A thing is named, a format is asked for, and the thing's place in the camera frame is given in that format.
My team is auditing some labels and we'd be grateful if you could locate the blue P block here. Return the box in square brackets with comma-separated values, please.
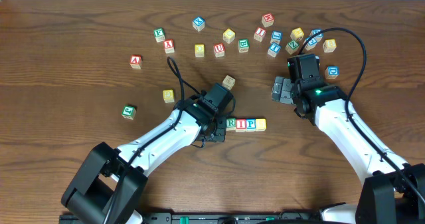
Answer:
[246, 118, 256, 132]

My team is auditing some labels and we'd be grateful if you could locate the green J block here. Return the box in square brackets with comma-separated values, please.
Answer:
[122, 105, 137, 120]

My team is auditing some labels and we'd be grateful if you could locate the red H block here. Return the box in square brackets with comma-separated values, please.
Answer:
[262, 13, 275, 28]

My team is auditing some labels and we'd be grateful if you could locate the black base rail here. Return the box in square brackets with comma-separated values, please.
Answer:
[59, 211, 333, 224]

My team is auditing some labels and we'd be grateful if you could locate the red U block upper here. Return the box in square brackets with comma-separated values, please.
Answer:
[213, 43, 225, 58]

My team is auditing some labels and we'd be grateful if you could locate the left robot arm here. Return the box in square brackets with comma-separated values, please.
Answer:
[61, 84, 234, 224]

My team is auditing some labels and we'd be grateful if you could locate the yellow block centre left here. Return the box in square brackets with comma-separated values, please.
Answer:
[195, 44, 205, 58]

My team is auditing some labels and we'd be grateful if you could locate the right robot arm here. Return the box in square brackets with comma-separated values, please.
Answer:
[272, 54, 424, 223]

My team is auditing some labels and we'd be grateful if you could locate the green R block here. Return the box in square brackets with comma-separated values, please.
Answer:
[226, 118, 236, 131]

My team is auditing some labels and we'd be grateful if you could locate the yellow B block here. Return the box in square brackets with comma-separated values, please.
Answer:
[323, 39, 337, 53]

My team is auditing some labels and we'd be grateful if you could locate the blue D block lower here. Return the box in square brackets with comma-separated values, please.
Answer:
[325, 66, 339, 80]

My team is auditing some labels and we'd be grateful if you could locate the blue T block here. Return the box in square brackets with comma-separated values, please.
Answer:
[268, 43, 282, 58]

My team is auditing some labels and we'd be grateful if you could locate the plain K block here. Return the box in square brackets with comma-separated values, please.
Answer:
[222, 75, 236, 90]

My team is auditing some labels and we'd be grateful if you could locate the blue D block upper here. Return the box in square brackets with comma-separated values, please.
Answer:
[309, 29, 323, 42]

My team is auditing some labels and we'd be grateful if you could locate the blue L block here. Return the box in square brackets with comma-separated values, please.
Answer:
[270, 31, 282, 44]

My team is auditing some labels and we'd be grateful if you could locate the red A block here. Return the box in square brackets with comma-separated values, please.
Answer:
[129, 55, 143, 69]

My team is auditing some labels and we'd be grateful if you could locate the yellow block top centre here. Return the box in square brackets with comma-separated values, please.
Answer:
[222, 29, 236, 44]

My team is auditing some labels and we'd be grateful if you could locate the blue X block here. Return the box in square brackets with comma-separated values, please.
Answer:
[192, 17, 205, 32]

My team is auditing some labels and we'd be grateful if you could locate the yellow S block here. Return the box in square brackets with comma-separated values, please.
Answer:
[256, 118, 267, 132]

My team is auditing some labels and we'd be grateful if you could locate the green Z block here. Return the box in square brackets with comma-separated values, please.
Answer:
[286, 40, 299, 55]

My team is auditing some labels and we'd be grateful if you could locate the red i block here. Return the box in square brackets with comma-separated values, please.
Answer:
[254, 27, 266, 42]
[235, 119, 246, 132]

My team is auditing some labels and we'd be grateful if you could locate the green B block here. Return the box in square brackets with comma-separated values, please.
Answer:
[238, 39, 250, 53]

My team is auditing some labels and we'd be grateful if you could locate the blue d block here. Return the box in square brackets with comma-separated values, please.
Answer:
[325, 66, 339, 80]
[309, 29, 323, 42]

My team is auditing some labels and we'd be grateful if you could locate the blue 5 block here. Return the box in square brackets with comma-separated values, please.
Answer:
[305, 37, 317, 51]

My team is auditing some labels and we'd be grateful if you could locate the green F block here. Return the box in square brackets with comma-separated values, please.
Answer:
[153, 28, 165, 43]

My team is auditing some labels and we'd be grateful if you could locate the yellow block near left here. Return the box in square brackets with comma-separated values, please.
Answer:
[163, 89, 175, 103]

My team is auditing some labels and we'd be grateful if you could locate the yellow block top right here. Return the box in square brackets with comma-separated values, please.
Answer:
[290, 27, 304, 42]

